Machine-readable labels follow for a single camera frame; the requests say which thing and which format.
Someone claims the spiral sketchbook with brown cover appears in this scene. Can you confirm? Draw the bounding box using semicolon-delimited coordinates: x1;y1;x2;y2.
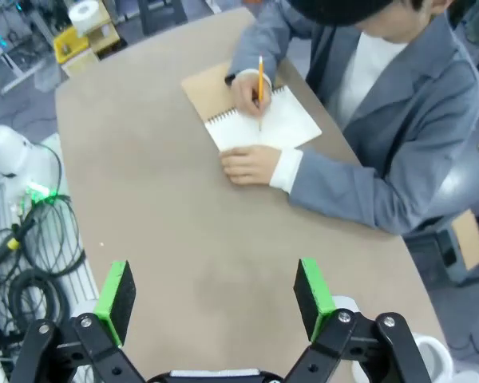
180;61;323;153

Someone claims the yellow box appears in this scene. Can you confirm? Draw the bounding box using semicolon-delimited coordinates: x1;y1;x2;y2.
53;22;101;65

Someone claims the black stool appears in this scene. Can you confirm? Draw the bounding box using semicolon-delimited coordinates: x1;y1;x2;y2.
137;0;189;36

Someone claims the person in grey jacket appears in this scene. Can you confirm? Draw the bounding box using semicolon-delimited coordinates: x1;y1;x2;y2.
224;0;479;237

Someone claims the black cable coil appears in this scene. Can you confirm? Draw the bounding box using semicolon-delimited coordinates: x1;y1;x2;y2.
22;194;86;277
6;270;72;333

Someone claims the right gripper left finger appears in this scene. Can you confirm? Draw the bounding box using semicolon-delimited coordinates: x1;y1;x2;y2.
11;260;147;383

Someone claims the white paper roll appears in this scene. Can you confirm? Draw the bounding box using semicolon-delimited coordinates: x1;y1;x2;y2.
66;0;101;32

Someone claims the person's left hand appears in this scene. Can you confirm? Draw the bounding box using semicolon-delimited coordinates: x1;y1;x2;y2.
220;144;284;186

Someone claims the person's right forearm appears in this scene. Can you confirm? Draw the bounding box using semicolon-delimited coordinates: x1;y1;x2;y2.
224;0;291;87

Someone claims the yellow pencil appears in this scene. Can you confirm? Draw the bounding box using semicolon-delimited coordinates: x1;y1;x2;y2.
256;54;265;132

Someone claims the brown cardboard piece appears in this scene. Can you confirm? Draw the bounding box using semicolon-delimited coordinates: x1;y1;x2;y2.
449;208;479;273

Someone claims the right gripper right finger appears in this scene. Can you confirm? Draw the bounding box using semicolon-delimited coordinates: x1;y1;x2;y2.
283;258;433;383

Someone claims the person's left forearm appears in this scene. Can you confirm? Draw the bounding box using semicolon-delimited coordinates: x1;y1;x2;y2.
268;147;405;237

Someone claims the person's right hand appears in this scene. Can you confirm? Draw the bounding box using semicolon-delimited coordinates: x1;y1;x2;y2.
232;73;274;120

